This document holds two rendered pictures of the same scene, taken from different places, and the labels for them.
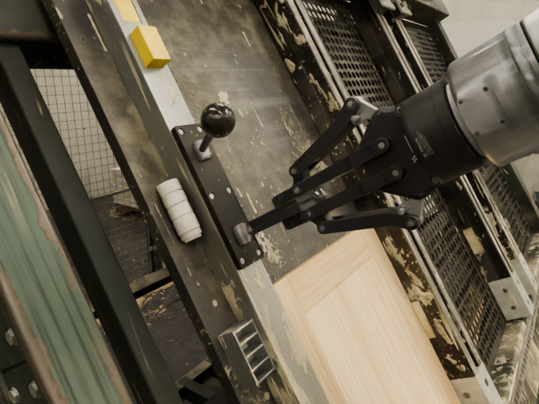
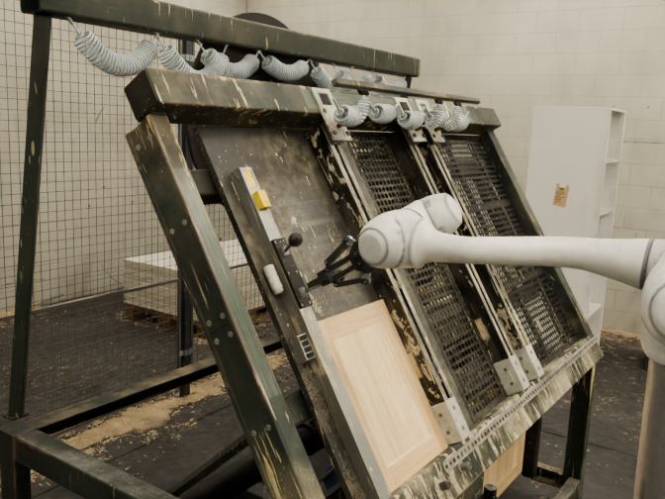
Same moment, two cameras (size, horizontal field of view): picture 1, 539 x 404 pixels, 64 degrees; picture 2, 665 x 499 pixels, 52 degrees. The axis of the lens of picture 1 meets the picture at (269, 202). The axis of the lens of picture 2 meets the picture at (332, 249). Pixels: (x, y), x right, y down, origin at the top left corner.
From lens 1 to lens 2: 1.28 m
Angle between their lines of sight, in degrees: 6
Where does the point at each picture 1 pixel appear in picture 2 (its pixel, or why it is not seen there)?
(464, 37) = (559, 123)
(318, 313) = (340, 342)
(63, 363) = (240, 325)
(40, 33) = (210, 191)
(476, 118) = not seen: hidden behind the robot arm
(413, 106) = not seen: hidden behind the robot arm
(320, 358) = (339, 362)
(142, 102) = (256, 226)
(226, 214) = (295, 282)
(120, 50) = (247, 201)
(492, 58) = not seen: hidden behind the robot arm
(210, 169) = (288, 260)
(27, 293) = (230, 300)
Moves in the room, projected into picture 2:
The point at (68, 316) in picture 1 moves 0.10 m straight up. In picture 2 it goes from (240, 310) to (241, 268)
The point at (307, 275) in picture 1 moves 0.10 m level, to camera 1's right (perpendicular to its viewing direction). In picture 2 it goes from (335, 321) to (371, 323)
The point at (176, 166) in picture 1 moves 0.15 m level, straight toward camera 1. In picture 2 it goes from (271, 257) to (279, 269)
